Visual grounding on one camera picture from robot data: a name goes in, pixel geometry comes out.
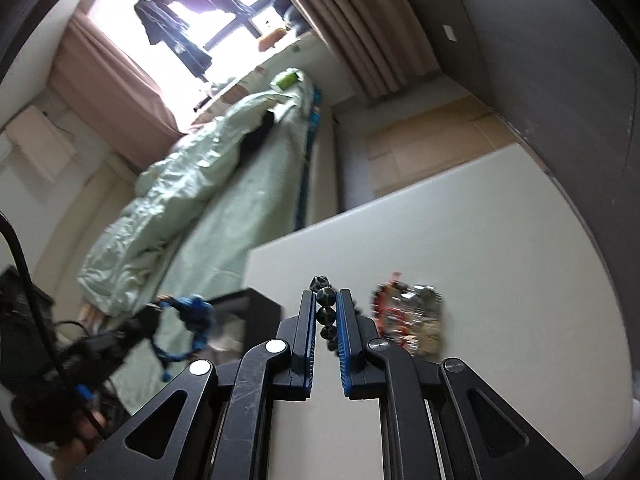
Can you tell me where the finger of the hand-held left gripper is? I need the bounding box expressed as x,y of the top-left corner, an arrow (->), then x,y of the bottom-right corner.
116,302 -> 168,357

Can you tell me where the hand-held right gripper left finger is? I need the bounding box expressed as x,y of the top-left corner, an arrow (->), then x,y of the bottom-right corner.
75,290 -> 318,480

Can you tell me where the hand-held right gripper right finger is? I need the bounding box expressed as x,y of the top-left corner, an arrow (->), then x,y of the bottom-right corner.
337,289 -> 586,480

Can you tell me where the black bead bracelet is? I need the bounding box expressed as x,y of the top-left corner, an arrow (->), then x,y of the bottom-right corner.
310,275 -> 366,356

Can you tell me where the black jewelry box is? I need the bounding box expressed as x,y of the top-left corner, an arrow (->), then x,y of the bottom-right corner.
205,287 -> 283,361

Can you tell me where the blue bead bracelet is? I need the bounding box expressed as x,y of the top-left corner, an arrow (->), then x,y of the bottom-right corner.
150,295 -> 217,381

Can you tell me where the pile of assorted jewelry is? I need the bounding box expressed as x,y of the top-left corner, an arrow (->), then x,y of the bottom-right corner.
370,271 -> 445,358

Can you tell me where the dark object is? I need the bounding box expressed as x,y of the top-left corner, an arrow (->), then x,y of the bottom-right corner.
0,267 -> 56,361

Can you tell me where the light green duvet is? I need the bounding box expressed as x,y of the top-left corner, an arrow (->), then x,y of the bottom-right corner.
77,90 -> 296,318

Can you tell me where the bed with green sheet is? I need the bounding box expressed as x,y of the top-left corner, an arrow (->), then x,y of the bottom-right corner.
75,67 -> 341,361

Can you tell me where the pink towel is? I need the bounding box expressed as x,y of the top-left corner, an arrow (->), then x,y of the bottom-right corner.
2,105 -> 77,183

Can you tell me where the black cloth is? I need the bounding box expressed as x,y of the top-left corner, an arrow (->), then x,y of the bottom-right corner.
239,110 -> 278,156

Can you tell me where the blue mattress pad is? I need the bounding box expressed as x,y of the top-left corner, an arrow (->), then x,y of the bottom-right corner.
295,87 -> 322,231

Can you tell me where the pink curtain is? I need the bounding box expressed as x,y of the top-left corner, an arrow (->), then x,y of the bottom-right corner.
272,0 -> 441,101
50,12 -> 188,171

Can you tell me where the dark hanging jacket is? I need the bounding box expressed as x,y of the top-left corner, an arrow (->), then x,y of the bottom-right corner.
132,0 -> 213,81

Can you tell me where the orange item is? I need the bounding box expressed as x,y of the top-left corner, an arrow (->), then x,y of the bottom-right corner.
260,27 -> 290,51

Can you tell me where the dark blue plush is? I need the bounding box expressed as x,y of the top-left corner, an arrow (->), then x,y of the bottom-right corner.
272,0 -> 307,36

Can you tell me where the black cable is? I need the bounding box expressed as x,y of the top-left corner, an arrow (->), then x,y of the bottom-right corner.
0,212 -> 106,441

